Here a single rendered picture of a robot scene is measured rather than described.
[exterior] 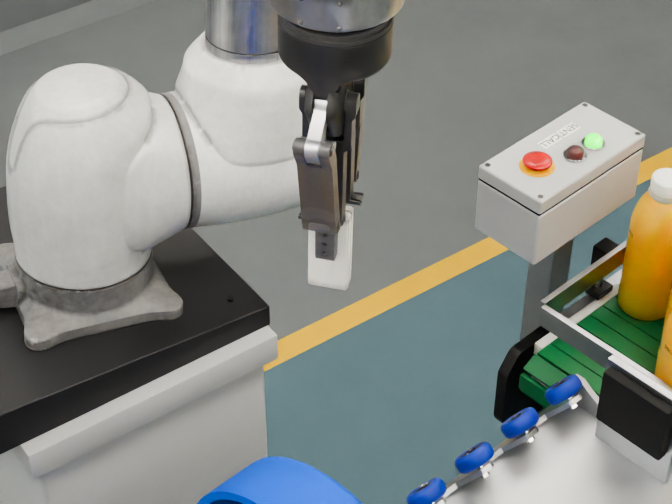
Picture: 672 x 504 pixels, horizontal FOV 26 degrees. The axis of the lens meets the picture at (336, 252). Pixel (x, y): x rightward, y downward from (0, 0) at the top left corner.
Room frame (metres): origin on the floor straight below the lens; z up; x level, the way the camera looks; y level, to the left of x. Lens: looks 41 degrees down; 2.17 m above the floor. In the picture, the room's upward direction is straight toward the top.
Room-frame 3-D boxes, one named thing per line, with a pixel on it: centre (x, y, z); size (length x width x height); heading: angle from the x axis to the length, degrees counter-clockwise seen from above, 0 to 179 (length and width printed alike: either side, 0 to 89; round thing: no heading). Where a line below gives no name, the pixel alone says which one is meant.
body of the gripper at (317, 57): (0.81, 0.00, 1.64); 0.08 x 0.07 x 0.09; 166
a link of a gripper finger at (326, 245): (0.79, 0.01, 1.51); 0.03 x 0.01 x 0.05; 166
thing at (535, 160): (1.40, -0.24, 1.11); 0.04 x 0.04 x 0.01
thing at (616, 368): (1.09, -0.33, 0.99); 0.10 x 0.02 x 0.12; 43
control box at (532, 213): (1.44, -0.28, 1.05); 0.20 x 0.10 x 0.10; 133
